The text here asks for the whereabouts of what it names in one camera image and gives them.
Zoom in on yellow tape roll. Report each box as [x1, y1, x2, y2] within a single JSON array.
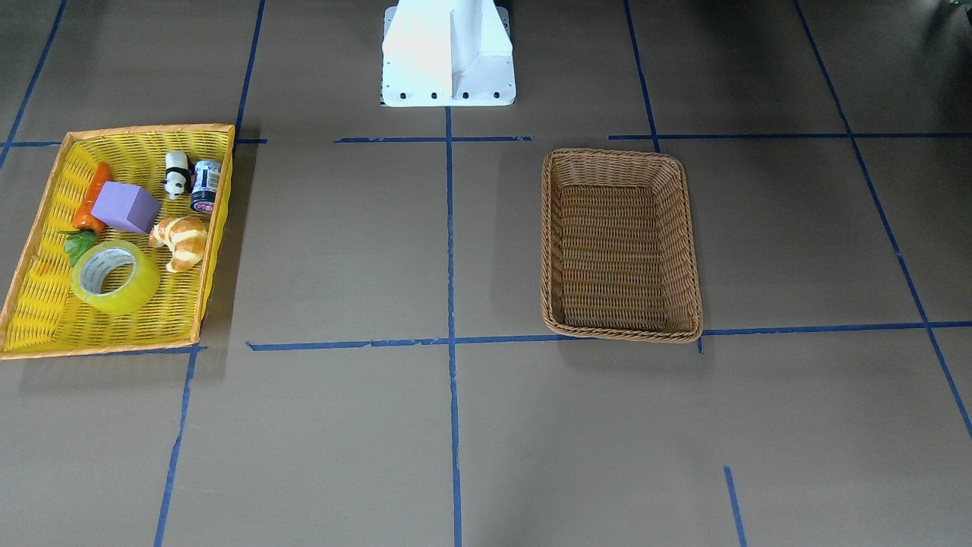
[[70, 239, 161, 316]]

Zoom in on brown wicker basket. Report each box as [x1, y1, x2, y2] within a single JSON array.
[[541, 147, 702, 343]]

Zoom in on yellow woven plastic basket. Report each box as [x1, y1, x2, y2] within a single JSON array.
[[2, 124, 236, 359]]

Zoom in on small dark can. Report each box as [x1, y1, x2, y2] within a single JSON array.
[[190, 159, 222, 214]]

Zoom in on toy croissant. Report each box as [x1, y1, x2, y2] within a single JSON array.
[[148, 216, 208, 274]]

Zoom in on black white panda figurine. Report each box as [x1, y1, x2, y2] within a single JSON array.
[[163, 151, 192, 200]]

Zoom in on purple foam cube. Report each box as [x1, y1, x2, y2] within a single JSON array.
[[91, 181, 161, 235]]

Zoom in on orange toy carrot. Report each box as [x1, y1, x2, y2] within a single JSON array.
[[58, 162, 112, 267]]

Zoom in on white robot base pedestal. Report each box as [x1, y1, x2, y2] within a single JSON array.
[[380, 1, 517, 108]]

